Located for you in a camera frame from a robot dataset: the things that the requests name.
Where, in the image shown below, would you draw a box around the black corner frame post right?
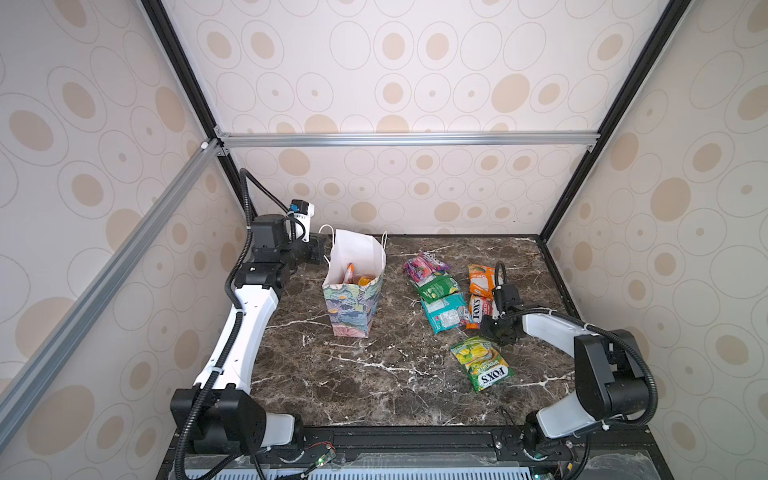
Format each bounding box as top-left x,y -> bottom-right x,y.
538,0 -> 692,245

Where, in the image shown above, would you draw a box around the pink yellow Fox's fruits bag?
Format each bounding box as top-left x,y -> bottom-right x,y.
342,263 -> 355,284

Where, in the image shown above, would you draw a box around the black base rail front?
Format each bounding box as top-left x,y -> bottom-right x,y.
185,424 -> 672,479

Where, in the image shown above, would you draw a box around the teal snack bag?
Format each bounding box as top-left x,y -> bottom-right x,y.
421,293 -> 471,334

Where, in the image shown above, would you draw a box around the green Fox's candy bag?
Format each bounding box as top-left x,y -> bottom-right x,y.
450,336 -> 515,392

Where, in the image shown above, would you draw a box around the green spring tea snack bag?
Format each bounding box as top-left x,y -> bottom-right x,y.
416,274 -> 460,303

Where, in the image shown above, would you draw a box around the black corner frame post left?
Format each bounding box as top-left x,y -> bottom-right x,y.
140,0 -> 244,205

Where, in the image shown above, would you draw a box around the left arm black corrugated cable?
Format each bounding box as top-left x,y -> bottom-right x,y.
173,167 -> 304,480

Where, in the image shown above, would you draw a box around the black corner frame post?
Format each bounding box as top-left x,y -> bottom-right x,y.
140,0 -> 244,205
538,0 -> 692,245

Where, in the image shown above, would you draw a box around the orange snack bag at back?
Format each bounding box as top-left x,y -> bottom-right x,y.
468,264 -> 495,299

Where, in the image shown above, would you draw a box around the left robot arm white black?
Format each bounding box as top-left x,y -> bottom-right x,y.
170,212 -> 324,477

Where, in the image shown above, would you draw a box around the silver aluminium rail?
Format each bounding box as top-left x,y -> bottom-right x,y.
221,130 -> 600,148
1,138 -> 223,448

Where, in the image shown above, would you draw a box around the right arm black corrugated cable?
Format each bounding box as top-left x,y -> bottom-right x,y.
491,261 -> 659,428

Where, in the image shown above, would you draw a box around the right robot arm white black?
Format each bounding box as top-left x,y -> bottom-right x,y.
481,283 -> 659,449

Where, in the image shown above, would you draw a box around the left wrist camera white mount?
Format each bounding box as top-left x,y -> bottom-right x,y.
287,199 -> 315,243

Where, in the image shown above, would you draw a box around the floral paper bag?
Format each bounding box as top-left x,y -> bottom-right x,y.
319,224 -> 388,338

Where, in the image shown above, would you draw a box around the silver aluminium rail left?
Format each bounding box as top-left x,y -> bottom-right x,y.
1,138 -> 223,448

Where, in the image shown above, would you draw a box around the silver aluminium rail back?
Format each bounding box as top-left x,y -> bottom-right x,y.
221,130 -> 600,148

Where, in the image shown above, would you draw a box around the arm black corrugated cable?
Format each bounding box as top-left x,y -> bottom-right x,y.
491,261 -> 659,428
173,167 -> 304,480

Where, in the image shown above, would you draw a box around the purple pink snack bag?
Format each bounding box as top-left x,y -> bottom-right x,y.
403,252 -> 451,286

